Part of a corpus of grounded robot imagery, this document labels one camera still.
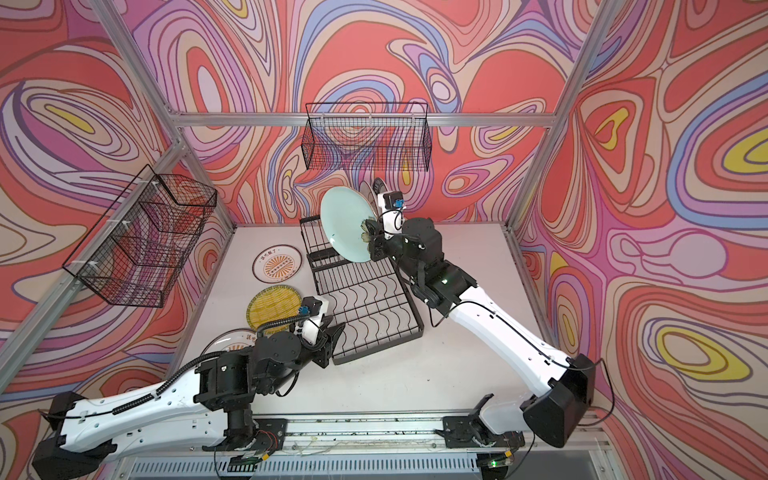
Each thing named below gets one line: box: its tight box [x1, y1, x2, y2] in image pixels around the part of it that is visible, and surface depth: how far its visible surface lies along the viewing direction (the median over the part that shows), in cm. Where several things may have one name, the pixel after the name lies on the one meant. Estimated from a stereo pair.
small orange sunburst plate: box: [252, 244, 303, 284], surface depth 110 cm
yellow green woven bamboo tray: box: [246, 284, 302, 334], surface depth 98 cm
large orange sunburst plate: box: [200, 329, 258, 357], surface depth 90 cm
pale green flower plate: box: [320, 186, 378, 263], surface depth 72 cm
